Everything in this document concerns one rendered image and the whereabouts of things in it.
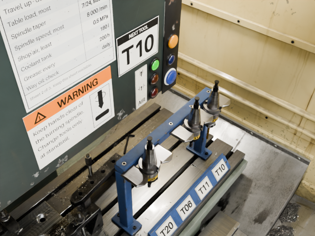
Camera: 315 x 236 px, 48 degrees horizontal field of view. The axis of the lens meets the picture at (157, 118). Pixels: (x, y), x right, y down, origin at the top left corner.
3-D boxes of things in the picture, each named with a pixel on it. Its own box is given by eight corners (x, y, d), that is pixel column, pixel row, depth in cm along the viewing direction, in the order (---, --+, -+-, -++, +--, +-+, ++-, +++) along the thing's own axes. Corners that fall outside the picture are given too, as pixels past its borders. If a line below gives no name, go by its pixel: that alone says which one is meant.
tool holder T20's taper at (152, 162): (150, 154, 103) (150, 138, 98) (160, 163, 100) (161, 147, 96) (138, 161, 101) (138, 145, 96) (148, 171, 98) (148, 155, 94)
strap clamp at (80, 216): (103, 224, 122) (99, 200, 111) (74, 252, 114) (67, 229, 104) (97, 218, 123) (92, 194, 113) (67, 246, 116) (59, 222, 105)
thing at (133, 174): (152, 178, 99) (152, 177, 98) (139, 190, 96) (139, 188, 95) (133, 165, 102) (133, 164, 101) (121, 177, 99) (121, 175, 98)
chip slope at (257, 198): (293, 195, 165) (311, 160, 147) (210, 321, 126) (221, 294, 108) (150, 112, 205) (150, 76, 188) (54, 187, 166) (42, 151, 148)
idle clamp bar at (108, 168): (125, 168, 140) (125, 157, 135) (79, 215, 124) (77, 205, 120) (116, 162, 142) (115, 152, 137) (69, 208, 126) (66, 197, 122)
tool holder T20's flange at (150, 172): (151, 156, 105) (151, 151, 104) (164, 169, 102) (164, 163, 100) (134, 166, 102) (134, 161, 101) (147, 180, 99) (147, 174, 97)
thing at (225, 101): (233, 101, 123) (233, 99, 123) (225, 109, 120) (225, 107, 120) (216, 93, 127) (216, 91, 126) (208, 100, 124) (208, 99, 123)
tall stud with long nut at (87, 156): (96, 175, 137) (93, 154, 128) (91, 180, 135) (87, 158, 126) (91, 172, 138) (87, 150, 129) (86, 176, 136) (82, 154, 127)
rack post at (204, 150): (212, 153, 147) (222, 99, 126) (205, 160, 143) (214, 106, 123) (192, 141, 151) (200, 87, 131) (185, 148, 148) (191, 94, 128)
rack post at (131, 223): (142, 225, 122) (141, 173, 101) (131, 237, 119) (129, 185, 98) (121, 209, 126) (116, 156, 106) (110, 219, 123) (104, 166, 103)
